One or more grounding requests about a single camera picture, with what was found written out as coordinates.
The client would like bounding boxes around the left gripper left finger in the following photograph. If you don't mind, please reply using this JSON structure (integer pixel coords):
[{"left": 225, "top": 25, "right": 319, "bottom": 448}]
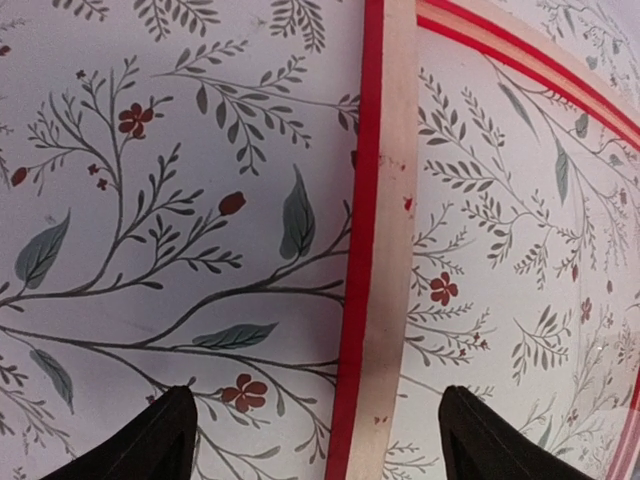
[{"left": 43, "top": 386, "right": 196, "bottom": 480}]

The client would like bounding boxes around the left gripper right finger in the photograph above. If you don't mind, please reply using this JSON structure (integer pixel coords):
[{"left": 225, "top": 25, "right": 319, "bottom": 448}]
[{"left": 438, "top": 385, "right": 590, "bottom": 480}]

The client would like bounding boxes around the wooden picture frame red edge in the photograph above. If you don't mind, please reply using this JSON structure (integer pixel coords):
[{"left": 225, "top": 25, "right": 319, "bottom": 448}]
[{"left": 325, "top": 1, "right": 639, "bottom": 479}]

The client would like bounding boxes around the clear acrylic sheet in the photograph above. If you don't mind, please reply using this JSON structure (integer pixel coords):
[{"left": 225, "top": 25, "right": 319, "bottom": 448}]
[{"left": 384, "top": 30, "right": 639, "bottom": 479}]

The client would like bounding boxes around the floral patterned table cover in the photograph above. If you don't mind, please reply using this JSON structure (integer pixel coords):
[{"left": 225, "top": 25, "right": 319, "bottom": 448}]
[{"left": 1, "top": 1, "right": 639, "bottom": 479}]

